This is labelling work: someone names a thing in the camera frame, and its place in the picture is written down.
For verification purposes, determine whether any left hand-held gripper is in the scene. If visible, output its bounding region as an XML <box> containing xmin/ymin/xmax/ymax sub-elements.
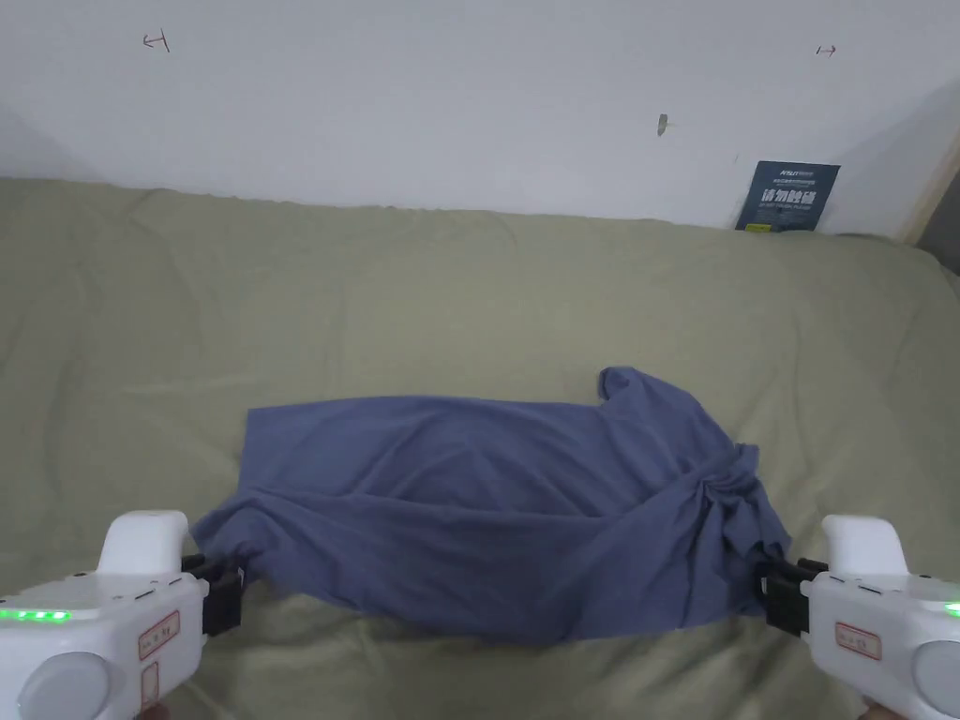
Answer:
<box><xmin>0</xmin><ymin>509</ymin><xmax>250</xmax><ymax>720</ymax></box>

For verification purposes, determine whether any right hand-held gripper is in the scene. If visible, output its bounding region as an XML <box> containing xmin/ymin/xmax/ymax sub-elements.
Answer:
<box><xmin>752</xmin><ymin>513</ymin><xmax>960</xmax><ymax>720</ymax></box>

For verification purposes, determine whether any dark blue shirt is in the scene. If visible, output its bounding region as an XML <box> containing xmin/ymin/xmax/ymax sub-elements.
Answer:
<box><xmin>188</xmin><ymin>366</ymin><xmax>795</xmax><ymax>648</ymax></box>

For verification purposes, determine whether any bed with pale green sheet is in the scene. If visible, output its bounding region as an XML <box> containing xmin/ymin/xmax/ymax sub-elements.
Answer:
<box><xmin>0</xmin><ymin>175</ymin><xmax>960</xmax><ymax>720</ymax></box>

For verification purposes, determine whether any dark blue printed card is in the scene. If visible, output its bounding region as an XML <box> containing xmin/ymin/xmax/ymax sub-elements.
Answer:
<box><xmin>734</xmin><ymin>160</ymin><xmax>842</xmax><ymax>233</ymax></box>

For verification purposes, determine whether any pale wooden door frame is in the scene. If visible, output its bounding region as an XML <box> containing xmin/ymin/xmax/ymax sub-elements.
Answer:
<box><xmin>903</xmin><ymin>138</ymin><xmax>960</xmax><ymax>248</ymax></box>

